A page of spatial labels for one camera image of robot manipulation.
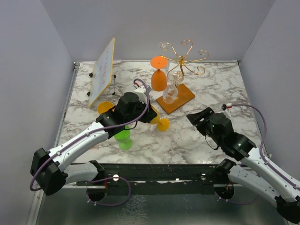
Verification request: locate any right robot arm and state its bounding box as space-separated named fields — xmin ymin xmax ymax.
xmin=187 ymin=107 xmax=300 ymax=224

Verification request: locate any black mounting rail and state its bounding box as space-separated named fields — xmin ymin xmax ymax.
xmin=75 ymin=163 xmax=229 ymax=195

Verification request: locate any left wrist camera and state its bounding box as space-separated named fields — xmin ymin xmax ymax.
xmin=134 ymin=85 xmax=151 ymax=102

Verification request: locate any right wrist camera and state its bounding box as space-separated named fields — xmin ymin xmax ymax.
xmin=221 ymin=103 xmax=233 ymax=111

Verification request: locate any yellow plastic goblet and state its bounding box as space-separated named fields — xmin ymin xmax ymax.
xmin=149 ymin=106 xmax=169 ymax=132
xmin=97 ymin=101 xmax=114 ymax=114

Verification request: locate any small whiteboard on easel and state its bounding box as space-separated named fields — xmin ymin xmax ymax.
xmin=88 ymin=37 xmax=115 ymax=108

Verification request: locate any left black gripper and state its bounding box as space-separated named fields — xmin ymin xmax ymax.
xmin=125 ymin=97 xmax=158 ymax=124

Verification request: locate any green plastic goblet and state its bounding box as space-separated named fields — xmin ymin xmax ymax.
xmin=114 ymin=125 xmax=133 ymax=150

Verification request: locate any clear wine glass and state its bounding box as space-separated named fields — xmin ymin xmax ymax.
xmin=158 ymin=41 xmax=170 ymax=52
xmin=163 ymin=71 xmax=183 ymax=104

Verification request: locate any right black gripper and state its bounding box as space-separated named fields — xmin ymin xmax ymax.
xmin=187 ymin=106 xmax=223 ymax=146

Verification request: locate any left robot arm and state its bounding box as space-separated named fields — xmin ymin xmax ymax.
xmin=30 ymin=91 xmax=157 ymax=195

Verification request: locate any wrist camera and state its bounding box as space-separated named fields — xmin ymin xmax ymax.
xmin=134 ymin=85 xmax=151 ymax=102
xmin=221 ymin=103 xmax=233 ymax=111

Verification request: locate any orange plastic goblet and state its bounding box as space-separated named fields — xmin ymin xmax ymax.
xmin=150 ymin=56 xmax=167 ymax=91

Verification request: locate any gold wire glass rack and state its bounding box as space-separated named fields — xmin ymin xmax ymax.
xmin=157 ymin=39 xmax=210 ymax=115

